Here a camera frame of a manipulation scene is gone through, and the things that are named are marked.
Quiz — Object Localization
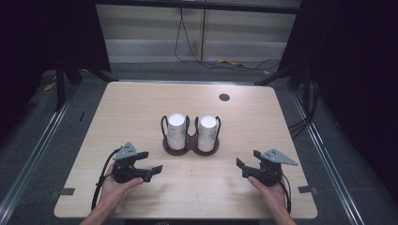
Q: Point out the grey tape strip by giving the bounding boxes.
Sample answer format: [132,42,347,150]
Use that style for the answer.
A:
[297,185,318,194]
[58,187,76,197]

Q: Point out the bundle of black cables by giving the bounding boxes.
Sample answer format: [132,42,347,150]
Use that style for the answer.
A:
[286,79,320,140]

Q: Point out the dark brown double cup holder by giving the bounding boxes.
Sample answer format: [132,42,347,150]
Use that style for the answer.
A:
[160,114,222,157]

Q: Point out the black curtain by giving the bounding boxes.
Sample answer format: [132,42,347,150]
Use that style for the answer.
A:
[0,0,112,148]
[276,0,398,201]

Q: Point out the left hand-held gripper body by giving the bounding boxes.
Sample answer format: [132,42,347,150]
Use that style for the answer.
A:
[112,142,145,184]

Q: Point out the metal floor rail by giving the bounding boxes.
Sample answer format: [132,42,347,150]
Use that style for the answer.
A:
[290,89,365,225]
[0,93,74,218]

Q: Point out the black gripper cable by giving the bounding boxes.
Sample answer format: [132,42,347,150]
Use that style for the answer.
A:
[90,147,122,211]
[280,172,293,216]

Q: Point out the stack of white paper cups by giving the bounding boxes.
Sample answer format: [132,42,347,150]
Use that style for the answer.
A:
[166,112,188,151]
[196,114,219,153]

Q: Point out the black hanging floor cable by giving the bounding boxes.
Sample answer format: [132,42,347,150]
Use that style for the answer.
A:
[174,7,283,72]

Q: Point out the person's left hand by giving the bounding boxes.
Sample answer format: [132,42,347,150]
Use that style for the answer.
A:
[99,162,145,214]

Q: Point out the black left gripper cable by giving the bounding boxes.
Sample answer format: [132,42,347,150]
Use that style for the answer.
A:
[90,147,122,211]

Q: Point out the black metal stand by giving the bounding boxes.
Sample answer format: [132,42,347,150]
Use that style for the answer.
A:
[54,57,83,113]

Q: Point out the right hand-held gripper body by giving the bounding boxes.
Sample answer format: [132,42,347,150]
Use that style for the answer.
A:
[249,148,299,188]

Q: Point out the person's right hand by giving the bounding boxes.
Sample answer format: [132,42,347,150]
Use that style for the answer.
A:
[247,175,291,218]

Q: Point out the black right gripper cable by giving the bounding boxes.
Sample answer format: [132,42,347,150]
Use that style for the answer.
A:
[280,172,293,216]

